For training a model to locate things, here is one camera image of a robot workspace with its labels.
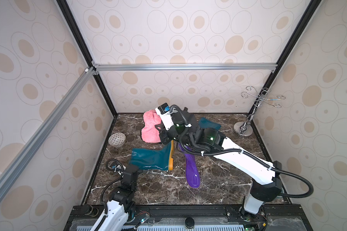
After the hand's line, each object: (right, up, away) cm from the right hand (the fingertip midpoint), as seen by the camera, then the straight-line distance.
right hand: (162, 122), depth 60 cm
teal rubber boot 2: (+27, +1, +53) cm, 59 cm away
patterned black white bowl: (-37, -11, +42) cm, 56 cm away
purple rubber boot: (+15, -30, +22) cm, 41 cm away
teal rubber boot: (-4, -21, +28) cm, 35 cm away
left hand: (-17, -22, +23) cm, 36 cm away
